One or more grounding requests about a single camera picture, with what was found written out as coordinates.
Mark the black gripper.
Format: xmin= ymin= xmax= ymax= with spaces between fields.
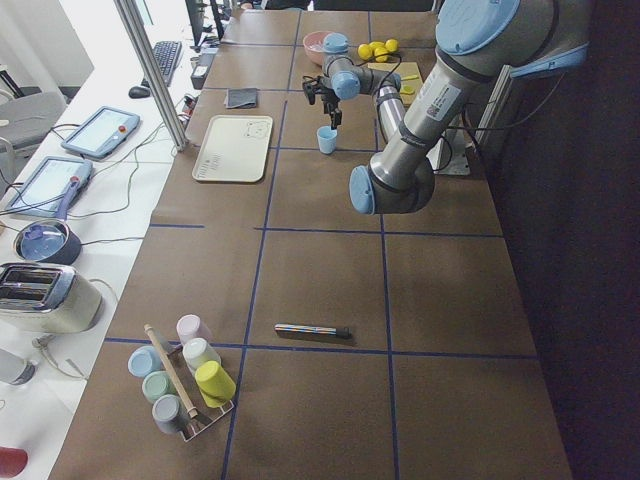
xmin=302 ymin=75 xmax=342 ymax=130

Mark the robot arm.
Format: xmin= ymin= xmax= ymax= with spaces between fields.
xmin=349 ymin=1 xmax=594 ymax=214
xmin=302 ymin=32 xmax=405 ymax=141

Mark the light blue plastic cup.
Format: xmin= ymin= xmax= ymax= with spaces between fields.
xmin=316 ymin=125 xmax=338 ymax=155

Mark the pink cup on rack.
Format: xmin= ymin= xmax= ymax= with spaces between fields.
xmin=176 ymin=314 xmax=213 ymax=344

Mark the white cup on rack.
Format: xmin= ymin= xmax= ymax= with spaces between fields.
xmin=182 ymin=337 xmax=222 ymax=374

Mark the yellow cup on rack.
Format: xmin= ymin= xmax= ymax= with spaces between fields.
xmin=195 ymin=360 xmax=236 ymax=408

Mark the blue cup on rack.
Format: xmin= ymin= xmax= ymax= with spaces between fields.
xmin=127 ymin=345 xmax=163 ymax=378

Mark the green cup on rack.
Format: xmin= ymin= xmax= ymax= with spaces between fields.
xmin=142 ymin=370 xmax=177 ymax=404

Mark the grey cup on rack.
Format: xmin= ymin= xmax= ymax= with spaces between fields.
xmin=152 ymin=394 xmax=190 ymax=437

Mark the pink bowl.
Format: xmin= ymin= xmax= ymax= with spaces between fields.
xmin=303 ymin=31 xmax=331 ymax=66

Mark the wooden cutting board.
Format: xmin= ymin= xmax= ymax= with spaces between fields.
xmin=367 ymin=62 xmax=423 ymax=107

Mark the grey folded cloth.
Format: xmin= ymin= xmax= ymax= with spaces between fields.
xmin=224 ymin=88 xmax=259 ymax=109

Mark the cream bear serving tray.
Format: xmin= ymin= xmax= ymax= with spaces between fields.
xmin=192 ymin=115 xmax=273 ymax=183

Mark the black box with label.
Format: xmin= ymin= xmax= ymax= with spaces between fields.
xmin=190 ymin=52 xmax=216 ymax=90

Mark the black keyboard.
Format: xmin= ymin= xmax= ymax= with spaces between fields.
xmin=152 ymin=40 xmax=182 ymax=86

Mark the black computer mouse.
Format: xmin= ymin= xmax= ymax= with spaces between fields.
xmin=128 ymin=85 xmax=151 ymax=99

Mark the steel muddler with black tip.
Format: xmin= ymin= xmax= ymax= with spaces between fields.
xmin=274 ymin=323 xmax=351 ymax=339

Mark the teach pendant tablet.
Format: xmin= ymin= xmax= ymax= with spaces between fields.
xmin=61 ymin=106 xmax=141 ymax=159
xmin=6 ymin=156 xmax=93 ymax=218

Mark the blue saucepan with lid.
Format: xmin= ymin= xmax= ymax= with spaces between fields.
xmin=14 ymin=176 xmax=82 ymax=265

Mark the white toaster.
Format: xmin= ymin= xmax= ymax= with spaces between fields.
xmin=1 ymin=262 xmax=102 ymax=334

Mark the red bottle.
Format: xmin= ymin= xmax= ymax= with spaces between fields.
xmin=0 ymin=446 xmax=29 ymax=479

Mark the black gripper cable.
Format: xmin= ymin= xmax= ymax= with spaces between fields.
xmin=369 ymin=47 xmax=404 ymax=91

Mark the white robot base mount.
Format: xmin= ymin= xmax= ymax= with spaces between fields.
xmin=427 ymin=116 xmax=471 ymax=176

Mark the aluminium frame post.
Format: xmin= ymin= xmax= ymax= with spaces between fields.
xmin=114 ymin=0 xmax=188 ymax=152

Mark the white wire cup rack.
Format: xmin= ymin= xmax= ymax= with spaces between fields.
xmin=144 ymin=324 xmax=235 ymax=442

